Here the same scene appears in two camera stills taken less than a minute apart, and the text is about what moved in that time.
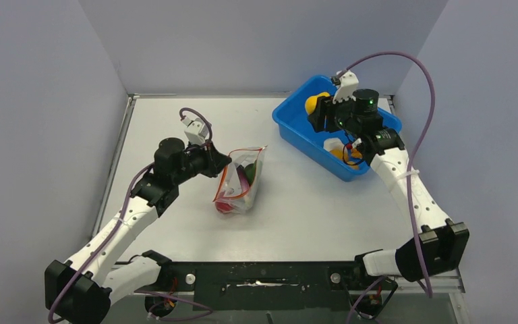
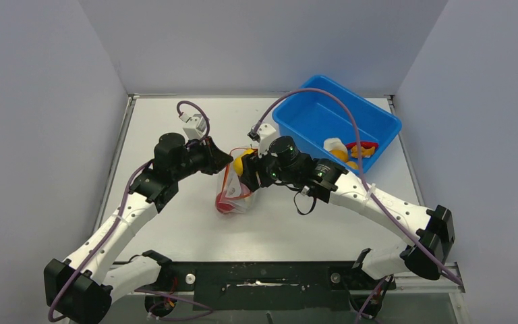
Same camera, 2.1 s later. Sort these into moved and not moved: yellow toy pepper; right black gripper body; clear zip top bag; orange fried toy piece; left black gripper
Moved: right black gripper body; yellow toy pepper
Not moved: clear zip top bag; orange fried toy piece; left black gripper
